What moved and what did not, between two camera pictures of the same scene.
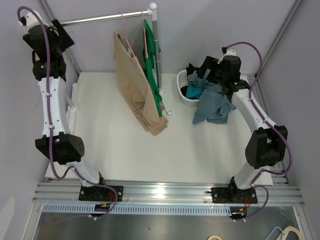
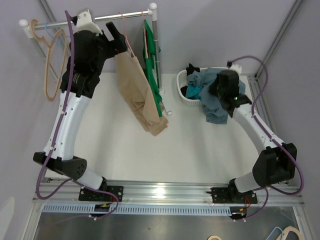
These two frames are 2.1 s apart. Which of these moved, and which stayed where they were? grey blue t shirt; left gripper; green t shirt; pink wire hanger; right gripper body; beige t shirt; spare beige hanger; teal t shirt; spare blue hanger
Moved: right gripper body; grey blue t shirt; left gripper
Stayed: green t shirt; spare beige hanger; teal t shirt; spare blue hanger; beige t shirt; pink wire hanger
